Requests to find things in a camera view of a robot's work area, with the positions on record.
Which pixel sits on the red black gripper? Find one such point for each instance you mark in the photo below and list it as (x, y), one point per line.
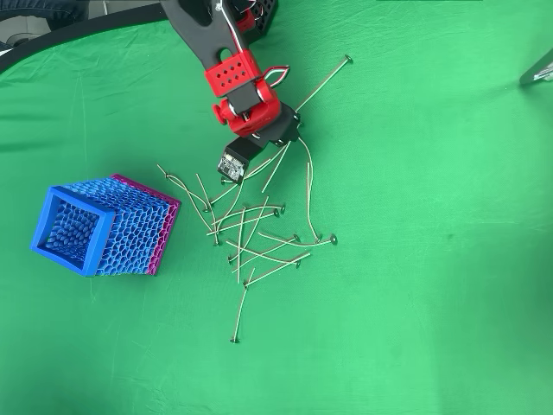
(287, 128)

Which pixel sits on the beige candle wick metal disc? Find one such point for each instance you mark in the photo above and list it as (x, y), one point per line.
(309, 153)
(298, 263)
(230, 259)
(332, 238)
(234, 340)
(283, 208)
(242, 242)
(207, 210)
(275, 168)
(223, 181)
(275, 213)
(216, 243)
(203, 193)
(296, 237)
(228, 205)
(347, 59)
(245, 285)
(319, 239)

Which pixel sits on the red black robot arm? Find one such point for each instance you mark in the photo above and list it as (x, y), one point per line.
(198, 30)

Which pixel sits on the blue magenta lattice basket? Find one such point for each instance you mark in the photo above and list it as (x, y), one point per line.
(100, 242)

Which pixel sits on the bent metal stand pole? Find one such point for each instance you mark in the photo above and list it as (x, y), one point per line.
(535, 69)

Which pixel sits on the clear plastic clamp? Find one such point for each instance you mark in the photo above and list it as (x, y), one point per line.
(546, 78)

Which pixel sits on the dark blue jeans legs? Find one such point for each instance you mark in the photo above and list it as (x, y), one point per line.
(39, 8)

